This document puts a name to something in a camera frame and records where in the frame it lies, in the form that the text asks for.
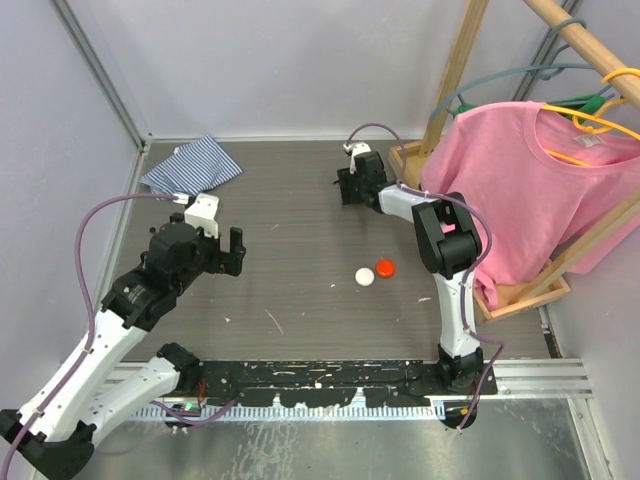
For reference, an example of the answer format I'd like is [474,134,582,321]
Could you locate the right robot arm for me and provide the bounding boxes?
[337,143,484,394]

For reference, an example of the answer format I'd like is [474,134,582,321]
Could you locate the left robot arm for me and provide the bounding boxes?
[1,214,246,479]

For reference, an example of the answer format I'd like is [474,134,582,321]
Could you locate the blue striped cloth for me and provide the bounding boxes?
[140,135,243,196]

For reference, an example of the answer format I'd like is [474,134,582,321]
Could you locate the pink t-shirt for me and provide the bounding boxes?
[420,102,639,309]

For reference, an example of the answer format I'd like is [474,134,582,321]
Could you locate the grey-blue hanger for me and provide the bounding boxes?
[429,17,609,120]

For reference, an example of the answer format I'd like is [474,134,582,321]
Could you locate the green hanger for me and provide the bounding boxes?
[447,94,614,117]

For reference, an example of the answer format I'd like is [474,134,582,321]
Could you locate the yellow hanger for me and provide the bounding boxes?
[541,67,639,167]

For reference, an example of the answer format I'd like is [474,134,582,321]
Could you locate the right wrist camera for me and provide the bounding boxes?
[343,142,371,174]

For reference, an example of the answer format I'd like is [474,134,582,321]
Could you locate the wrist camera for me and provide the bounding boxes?
[184,193,220,239]
[343,142,371,174]

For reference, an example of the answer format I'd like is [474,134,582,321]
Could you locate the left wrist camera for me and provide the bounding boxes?
[184,193,220,239]

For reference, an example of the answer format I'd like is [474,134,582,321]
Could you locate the aluminium frame post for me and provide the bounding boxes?
[48,0,153,149]

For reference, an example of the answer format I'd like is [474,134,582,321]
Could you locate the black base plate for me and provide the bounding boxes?
[166,360,471,408]

